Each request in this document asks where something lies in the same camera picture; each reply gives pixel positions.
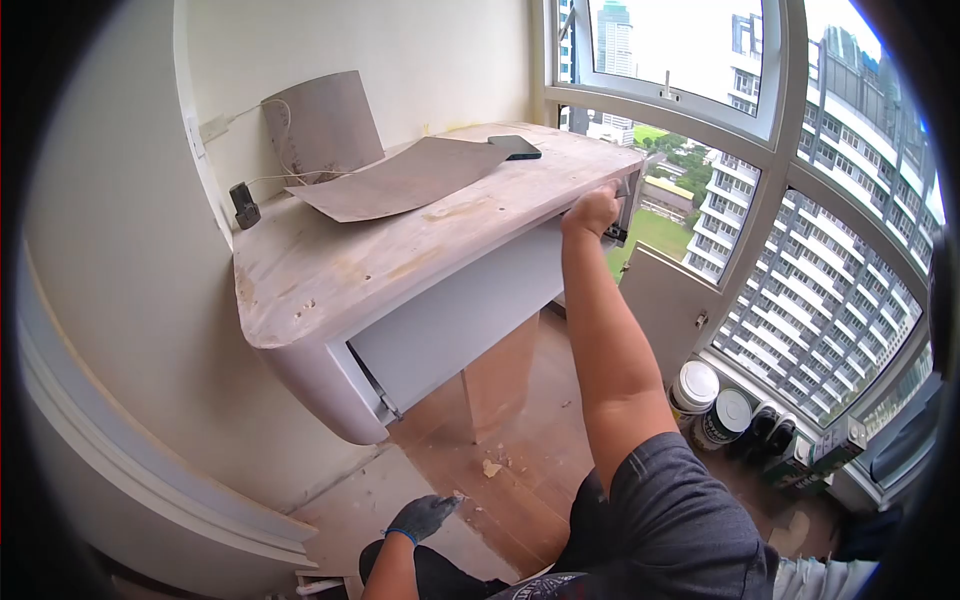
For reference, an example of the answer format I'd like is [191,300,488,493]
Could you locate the brown wooden panel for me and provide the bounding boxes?
[461,311,542,446]

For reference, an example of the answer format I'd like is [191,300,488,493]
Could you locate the flat grey laminate sheet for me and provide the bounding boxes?
[285,136,516,224]

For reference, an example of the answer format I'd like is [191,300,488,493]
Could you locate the white wall plug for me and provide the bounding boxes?
[196,112,231,146]

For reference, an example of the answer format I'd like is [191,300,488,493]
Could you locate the green and white carton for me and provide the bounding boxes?
[765,414,870,494]

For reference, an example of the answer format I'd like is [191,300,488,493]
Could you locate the white cable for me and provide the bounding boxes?
[223,97,355,190]

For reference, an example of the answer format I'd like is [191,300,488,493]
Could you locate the person's legs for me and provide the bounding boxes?
[358,540,519,600]

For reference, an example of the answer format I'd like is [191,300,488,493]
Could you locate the curled grey laminate sheet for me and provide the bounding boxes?
[260,70,387,188]

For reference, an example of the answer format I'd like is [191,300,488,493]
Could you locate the dark smartphone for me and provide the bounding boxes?
[487,135,543,162]

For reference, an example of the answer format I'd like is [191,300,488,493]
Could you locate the green-labelled paint can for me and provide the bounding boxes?
[690,387,754,453]

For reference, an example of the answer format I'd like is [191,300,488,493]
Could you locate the black shoe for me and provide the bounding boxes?
[731,401,779,460]
[759,412,799,468]

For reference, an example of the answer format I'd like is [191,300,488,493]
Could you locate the white desk drawer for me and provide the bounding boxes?
[346,216,633,423]

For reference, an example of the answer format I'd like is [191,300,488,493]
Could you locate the white-lidded paint can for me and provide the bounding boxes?
[669,360,721,430]

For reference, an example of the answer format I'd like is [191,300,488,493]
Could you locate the person's right hand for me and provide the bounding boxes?
[561,178,627,241]

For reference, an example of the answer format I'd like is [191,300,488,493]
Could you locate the white access panel door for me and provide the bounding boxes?
[618,241,723,385]

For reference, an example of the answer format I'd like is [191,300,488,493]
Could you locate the person's body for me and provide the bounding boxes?
[487,390,783,600]

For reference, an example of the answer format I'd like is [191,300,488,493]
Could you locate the person's left hand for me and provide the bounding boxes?
[384,492,467,546]

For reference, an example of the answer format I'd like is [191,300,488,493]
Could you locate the white cloth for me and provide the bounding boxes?
[772,556,880,600]

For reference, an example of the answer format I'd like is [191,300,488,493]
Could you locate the wall-mounted wooden desk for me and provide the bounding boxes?
[231,121,646,447]

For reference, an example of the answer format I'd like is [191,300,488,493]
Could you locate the large white-framed window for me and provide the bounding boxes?
[540,0,948,451]

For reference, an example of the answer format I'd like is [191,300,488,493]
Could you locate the black battery charger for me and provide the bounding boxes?
[228,182,262,231]

